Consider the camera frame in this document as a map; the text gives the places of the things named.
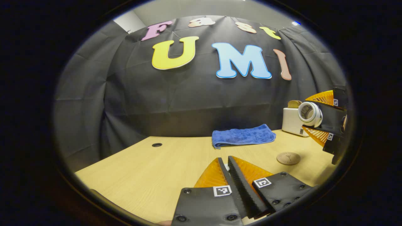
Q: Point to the brown bread slice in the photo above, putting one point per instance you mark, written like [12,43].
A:
[294,104]

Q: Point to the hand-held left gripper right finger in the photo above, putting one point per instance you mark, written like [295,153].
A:
[248,191]

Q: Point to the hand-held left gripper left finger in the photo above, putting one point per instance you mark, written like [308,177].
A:
[238,204]

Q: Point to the white green-label water bottle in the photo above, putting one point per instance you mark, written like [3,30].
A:
[309,113]

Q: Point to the black backdrop cloth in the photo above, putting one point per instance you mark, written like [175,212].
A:
[188,100]

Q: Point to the white toaster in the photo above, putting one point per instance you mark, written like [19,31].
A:
[290,122]

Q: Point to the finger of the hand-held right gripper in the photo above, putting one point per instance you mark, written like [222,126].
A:
[340,97]
[334,142]

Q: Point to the blue towel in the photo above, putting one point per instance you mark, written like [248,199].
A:
[243,136]

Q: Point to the round brown coaster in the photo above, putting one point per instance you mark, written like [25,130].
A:
[288,158]

